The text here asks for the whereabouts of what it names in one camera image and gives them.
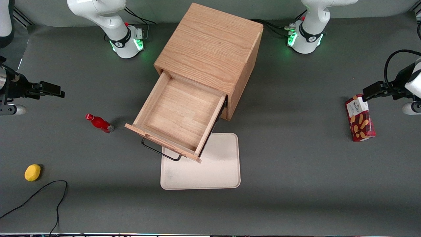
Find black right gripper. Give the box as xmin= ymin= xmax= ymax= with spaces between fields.
xmin=7 ymin=71 xmax=65 ymax=100

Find cream rectangular plastic tray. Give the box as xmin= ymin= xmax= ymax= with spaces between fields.
xmin=160 ymin=133 xmax=241 ymax=190

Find red tartan shortbread box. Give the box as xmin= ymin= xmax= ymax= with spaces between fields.
xmin=345 ymin=94 xmax=377 ymax=142

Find yellow lemon-shaped object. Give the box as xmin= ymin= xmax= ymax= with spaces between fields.
xmin=24 ymin=164 xmax=41 ymax=182

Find thin black loose cable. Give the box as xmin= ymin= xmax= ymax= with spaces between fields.
xmin=0 ymin=180 xmax=68 ymax=236

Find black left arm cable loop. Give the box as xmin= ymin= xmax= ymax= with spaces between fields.
xmin=384 ymin=49 xmax=421 ymax=90

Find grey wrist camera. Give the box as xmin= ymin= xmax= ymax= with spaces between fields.
xmin=402 ymin=101 xmax=421 ymax=115
xmin=0 ymin=104 xmax=26 ymax=116

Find small red bottle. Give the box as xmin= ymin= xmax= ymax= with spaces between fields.
xmin=85 ymin=114 xmax=114 ymax=134

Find oak wooden drawer cabinet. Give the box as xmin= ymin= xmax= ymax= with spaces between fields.
xmin=154 ymin=3 xmax=264 ymax=121

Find black right base cables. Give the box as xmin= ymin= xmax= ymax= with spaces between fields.
xmin=124 ymin=4 xmax=158 ymax=40

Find black left base cables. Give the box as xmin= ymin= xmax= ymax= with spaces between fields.
xmin=249 ymin=9 xmax=309 ymax=38

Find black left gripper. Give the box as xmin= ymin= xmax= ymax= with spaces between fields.
xmin=362 ymin=63 xmax=416 ymax=102

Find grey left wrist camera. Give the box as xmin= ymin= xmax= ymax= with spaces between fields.
xmin=402 ymin=101 xmax=421 ymax=115

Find black base cables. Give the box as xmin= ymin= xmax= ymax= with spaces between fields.
xmin=249 ymin=9 xmax=309 ymax=38
xmin=124 ymin=4 xmax=158 ymax=40

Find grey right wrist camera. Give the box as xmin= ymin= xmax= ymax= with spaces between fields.
xmin=0 ymin=104 xmax=26 ymax=116

